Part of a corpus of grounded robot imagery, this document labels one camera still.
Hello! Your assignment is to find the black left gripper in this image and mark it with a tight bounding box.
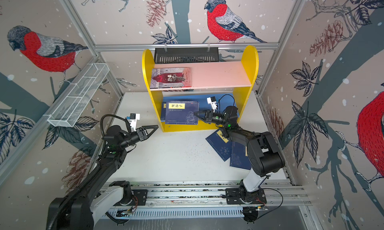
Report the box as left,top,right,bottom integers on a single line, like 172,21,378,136
119,126,158,150

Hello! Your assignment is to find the navy book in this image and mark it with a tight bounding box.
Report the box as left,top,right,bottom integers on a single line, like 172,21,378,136
161,102,167,122
206,129,232,161
230,142,252,170
165,101,199,125

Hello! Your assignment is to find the red illustrated book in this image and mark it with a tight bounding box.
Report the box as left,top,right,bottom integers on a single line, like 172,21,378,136
150,67,192,89

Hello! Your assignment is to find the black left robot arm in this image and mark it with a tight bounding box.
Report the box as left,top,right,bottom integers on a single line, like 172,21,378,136
46,118,158,230

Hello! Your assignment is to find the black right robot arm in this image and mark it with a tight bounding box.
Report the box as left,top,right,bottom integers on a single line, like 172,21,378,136
194,106,285,205

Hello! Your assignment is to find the yellow shelf with coloured boards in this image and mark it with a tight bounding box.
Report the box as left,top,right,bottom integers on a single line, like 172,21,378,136
142,45,259,132

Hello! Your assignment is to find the aluminium top crossbar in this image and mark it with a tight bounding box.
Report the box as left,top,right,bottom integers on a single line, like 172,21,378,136
94,42,280,52

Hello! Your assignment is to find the black perforated tray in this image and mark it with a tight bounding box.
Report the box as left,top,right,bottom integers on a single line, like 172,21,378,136
154,47,219,64

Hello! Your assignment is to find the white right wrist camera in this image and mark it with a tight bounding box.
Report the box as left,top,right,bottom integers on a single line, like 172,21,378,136
207,96,218,112

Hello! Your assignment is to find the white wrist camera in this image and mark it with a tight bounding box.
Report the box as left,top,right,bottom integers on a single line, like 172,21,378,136
126,113,140,131
207,96,218,112

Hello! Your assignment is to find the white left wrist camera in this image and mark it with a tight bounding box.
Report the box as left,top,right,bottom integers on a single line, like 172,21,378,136
126,113,140,131

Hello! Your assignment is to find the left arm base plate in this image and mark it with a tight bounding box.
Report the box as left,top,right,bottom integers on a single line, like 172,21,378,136
119,190,148,207

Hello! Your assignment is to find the white wire mesh basket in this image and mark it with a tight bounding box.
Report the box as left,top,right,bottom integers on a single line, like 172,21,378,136
44,63,110,127

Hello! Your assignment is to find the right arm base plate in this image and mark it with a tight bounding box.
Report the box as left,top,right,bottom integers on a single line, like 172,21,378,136
225,187,267,205

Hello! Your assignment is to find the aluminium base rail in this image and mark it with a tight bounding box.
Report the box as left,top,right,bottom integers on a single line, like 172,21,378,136
100,182,311,222

